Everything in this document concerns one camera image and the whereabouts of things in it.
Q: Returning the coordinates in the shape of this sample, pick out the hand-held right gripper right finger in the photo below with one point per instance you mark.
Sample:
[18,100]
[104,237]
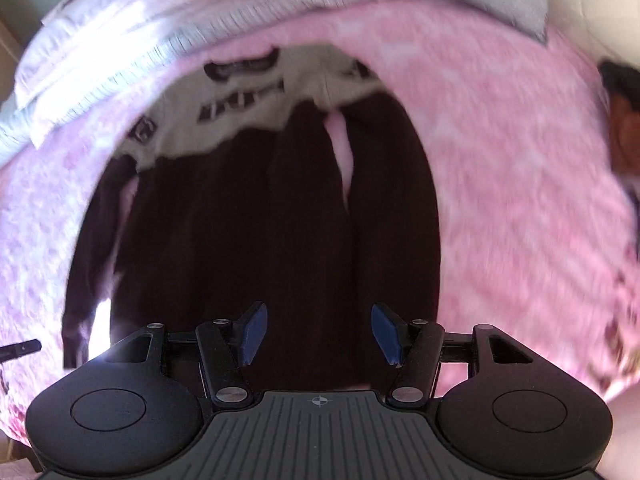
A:
[386,332]

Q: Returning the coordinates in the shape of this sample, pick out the beige wooden furniture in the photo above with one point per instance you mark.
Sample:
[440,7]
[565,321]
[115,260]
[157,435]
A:
[30,5]

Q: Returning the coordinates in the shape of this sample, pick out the dark brown object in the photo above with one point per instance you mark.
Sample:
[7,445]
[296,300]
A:
[622,120]

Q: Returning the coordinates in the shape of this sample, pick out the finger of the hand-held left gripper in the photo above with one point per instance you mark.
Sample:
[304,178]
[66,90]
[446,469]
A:
[22,349]

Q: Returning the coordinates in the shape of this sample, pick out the white pillow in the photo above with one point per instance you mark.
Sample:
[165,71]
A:
[100,50]

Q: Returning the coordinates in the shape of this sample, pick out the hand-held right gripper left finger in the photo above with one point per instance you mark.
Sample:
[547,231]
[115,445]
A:
[254,332]

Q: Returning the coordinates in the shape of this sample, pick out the brown and cream sweater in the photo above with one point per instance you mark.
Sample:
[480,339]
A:
[250,235]

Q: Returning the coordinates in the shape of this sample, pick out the pink floral blanket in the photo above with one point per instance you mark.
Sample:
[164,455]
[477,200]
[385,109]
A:
[500,160]

